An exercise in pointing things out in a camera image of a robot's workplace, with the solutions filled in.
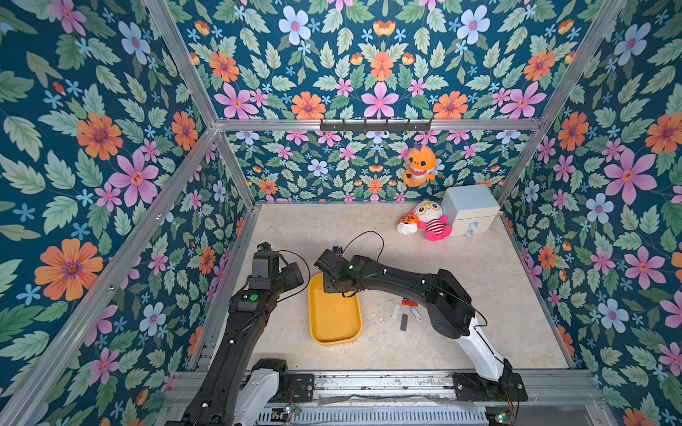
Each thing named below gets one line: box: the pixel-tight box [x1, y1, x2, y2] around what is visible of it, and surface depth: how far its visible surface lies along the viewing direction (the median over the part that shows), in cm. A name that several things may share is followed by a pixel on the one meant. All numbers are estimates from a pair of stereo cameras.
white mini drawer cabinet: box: [441, 184, 502, 238], surface depth 103 cm
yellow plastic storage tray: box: [308, 272, 364, 347], surface depth 86 cm
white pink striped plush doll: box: [412, 198, 453, 242], surface depth 108 cm
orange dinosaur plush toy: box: [403, 142, 437, 189], surface depth 100 cm
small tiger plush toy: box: [396, 213, 420, 236], surface depth 107 cm
